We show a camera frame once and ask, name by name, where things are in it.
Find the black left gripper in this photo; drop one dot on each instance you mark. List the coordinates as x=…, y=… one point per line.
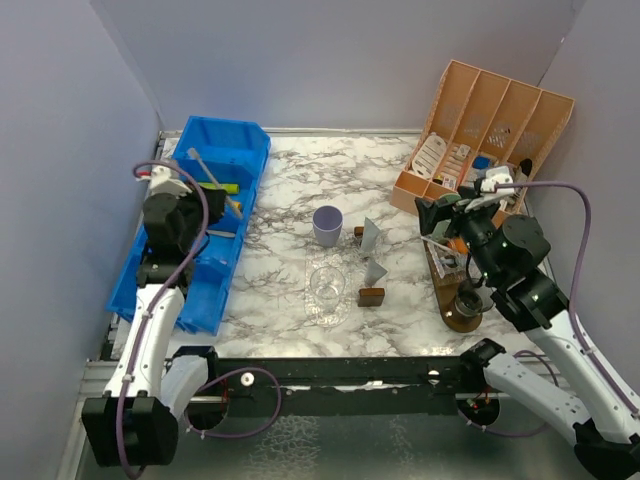
x=214, y=200

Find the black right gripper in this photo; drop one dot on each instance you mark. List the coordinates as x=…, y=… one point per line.
x=430, y=213

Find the clear square toothbrush holder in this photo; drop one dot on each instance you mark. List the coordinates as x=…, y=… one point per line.
x=447, y=269

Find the dark blue plastic cup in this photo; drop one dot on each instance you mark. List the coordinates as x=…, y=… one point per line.
x=469, y=301

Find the lilac plastic cup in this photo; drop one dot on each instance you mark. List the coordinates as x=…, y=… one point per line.
x=327, y=222

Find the clear plastic cup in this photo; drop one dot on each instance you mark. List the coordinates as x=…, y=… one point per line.
x=326, y=287

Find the green plastic cup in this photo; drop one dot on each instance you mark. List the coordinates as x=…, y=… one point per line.
x=439, y=231

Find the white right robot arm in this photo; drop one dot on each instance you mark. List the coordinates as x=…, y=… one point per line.
x=599, y=415

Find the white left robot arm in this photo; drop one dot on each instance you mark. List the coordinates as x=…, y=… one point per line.
x=134, y=422

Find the brown oval wooden tray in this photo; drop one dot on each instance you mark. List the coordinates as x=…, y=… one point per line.
x=445, y=294

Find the white oval soap packet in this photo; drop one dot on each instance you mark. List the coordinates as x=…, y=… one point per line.
x=429, y=155

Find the white blue box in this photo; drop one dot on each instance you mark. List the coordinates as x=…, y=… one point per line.
x=482, y=162

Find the blue plastic bin organizer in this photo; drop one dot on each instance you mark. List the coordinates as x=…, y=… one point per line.
x=236, y=152

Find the peach compartment organizer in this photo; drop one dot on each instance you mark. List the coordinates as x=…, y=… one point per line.
x=479, y=112

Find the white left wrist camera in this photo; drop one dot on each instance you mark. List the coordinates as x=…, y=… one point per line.
x=163, y=180

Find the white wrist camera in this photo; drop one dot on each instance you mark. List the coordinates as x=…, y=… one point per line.
x=163, y=180
x=496, y=184

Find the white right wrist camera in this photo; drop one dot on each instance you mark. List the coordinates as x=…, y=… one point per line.
x=496, y=184

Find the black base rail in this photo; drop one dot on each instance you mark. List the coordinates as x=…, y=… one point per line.
x=333, y=386

